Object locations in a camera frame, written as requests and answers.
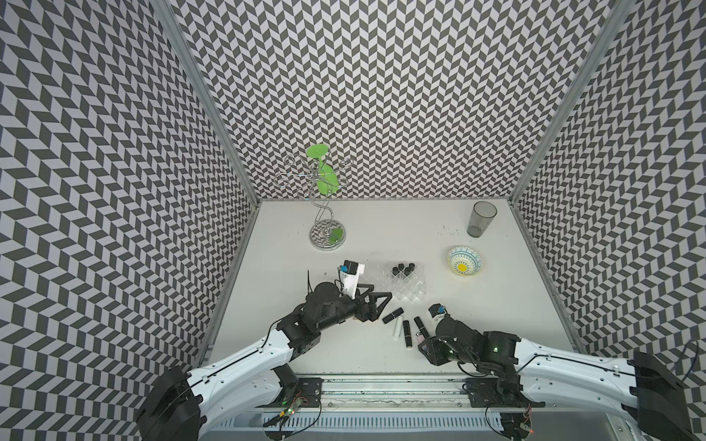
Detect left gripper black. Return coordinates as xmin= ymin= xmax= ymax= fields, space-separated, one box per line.
xmin=317 ymin=283 xmax=392 ymax=333

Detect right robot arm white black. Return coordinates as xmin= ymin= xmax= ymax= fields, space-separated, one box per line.
xmin=415 ymin=313 xmax=696 ymax=440

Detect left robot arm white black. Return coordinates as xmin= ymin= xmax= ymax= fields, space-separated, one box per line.
xmin=135 ymin=282 xmax=393 ymax=440

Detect clear plastic lipstick organizer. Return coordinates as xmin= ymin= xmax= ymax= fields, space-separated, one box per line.
xmin=361 ymin=260 xmax=427 ymax=301

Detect black lipstick gold band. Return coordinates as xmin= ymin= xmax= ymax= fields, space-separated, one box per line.
xmin=403 ymin=320 xmax=413 ymax=349

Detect patterned small bowl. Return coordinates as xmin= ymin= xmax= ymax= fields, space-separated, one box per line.
xmin=447 ymin=246 xmax=483 ymax=277

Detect grey translucent cup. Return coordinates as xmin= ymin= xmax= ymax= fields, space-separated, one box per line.
xmin=467 ymin=201 xmax=498 ymax=238

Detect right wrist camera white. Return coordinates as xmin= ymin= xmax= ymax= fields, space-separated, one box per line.
xmin=428 ymin=303 xmax=447 ymax=323

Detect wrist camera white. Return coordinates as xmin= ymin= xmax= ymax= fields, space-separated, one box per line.
xmin=428 ymin=303 xmax=447 ymax=323
xmin=338 ymin=260 xmax=365 ymax=299

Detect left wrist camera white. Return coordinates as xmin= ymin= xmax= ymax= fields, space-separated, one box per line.
xmin=338 ymin=260 xmax=365 ymax=299

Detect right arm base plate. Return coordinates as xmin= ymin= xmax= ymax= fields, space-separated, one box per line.
xmin=463 ymin=378 xmax=546 ymax=409

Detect aluminium front rail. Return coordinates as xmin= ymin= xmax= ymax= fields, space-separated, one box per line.
xmin=164 ymin=373 xmax=627 ymax=415

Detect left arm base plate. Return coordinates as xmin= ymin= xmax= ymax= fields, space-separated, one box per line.
xmin=262 ymin=377 xmax=324 ymax=409

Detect wire jewelry tree green leaves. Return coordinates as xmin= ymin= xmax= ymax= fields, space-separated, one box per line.
xmin=275 ymin=143 xmax=347 ymax=252

